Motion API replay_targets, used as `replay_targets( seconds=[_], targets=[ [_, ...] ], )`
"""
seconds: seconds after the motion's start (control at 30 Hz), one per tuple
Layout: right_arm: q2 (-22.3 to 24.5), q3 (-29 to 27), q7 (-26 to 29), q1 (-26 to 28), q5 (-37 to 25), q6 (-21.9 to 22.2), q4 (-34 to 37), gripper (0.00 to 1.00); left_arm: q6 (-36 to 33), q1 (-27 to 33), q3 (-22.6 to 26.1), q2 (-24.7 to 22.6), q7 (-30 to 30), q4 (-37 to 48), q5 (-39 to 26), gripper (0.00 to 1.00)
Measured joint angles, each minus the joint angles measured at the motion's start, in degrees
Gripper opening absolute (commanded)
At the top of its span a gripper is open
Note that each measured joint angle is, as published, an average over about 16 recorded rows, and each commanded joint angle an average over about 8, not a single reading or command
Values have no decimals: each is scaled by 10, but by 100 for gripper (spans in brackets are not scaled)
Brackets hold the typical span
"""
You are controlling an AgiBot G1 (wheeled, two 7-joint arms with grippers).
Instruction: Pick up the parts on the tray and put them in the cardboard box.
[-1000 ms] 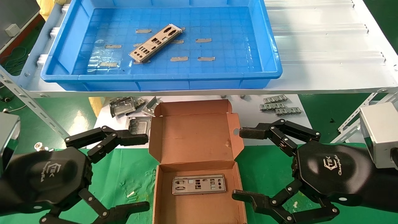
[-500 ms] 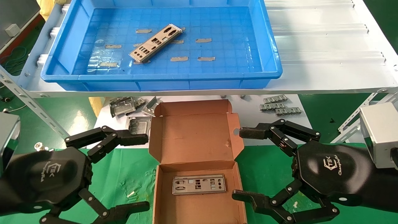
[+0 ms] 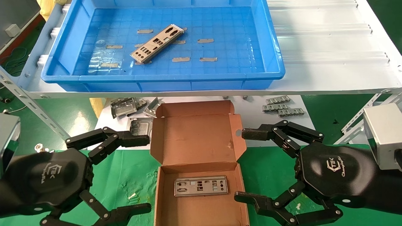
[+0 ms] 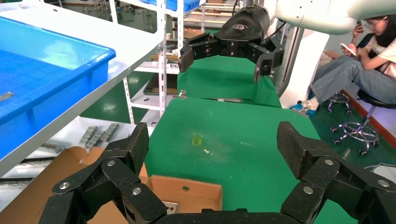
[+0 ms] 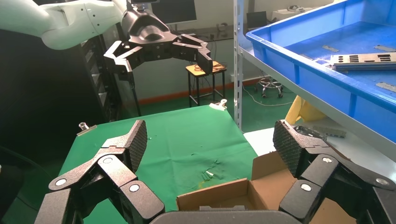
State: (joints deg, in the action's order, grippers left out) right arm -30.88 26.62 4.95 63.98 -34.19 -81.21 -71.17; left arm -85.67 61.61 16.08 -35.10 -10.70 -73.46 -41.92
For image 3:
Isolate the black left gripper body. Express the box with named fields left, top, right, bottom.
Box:
left=0, top=148, right=94, bottom=218

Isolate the yellow mesh sack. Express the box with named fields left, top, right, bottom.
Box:
left=36, top=0, right=68, bottom=21

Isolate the large bent metal bracket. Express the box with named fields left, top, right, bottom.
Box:
left=111, top=97, right=139, bottom=119

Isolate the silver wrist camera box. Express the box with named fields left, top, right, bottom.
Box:
left=363, top=103, right=402, bottom=172
left=0, top=113, right=21, bottom=177

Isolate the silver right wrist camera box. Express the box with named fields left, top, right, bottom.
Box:
left=363, top=103, right=402, bottom=172

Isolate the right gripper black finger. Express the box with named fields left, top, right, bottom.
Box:
left=241, top=120, right=324, bottom=158
left=234, top=180, right=343, bottom=226

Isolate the metal binder clip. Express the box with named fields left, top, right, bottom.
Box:
left=35, top=143, right=54, bottom=153

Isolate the white wall box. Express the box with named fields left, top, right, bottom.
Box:
left=5, top=24, right=21, bottom=38

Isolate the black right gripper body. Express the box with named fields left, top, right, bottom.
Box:
left=295, top=143, right=402, bottom=218

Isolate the grey perforated shelf post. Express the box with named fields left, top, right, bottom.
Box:
left=0, top=67, right=72, bottom=142
left=334, top=93, right=402, bottom=145

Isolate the rectangular metal frame part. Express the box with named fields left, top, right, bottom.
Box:
left=127, top=117, right=153, bottom=137

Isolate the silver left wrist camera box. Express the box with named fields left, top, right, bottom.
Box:
left=0, top=113, right=21, bottom=177

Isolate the silver metal I/O shield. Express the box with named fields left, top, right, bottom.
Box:
left=174, top=175, right=229, bottom=197
left=130, top=24, right=184, bottom=65

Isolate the brown cardboard box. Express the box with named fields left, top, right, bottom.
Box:
left=150, top=100, right=250, bottom=226

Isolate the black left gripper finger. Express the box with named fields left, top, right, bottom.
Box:
left=40, top=188, right=152, bottom=226
left=65, top=126, right=150, bottom=165

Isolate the green table cloth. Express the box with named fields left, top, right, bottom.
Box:
left=0, top=144, right=402, bottom=226

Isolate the blue plastic tray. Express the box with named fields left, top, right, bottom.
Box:
left=41, top=0, right=285, bottom=92

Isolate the angled metal plate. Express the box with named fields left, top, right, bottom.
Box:
left=143, top=97, right=164, bottom=118

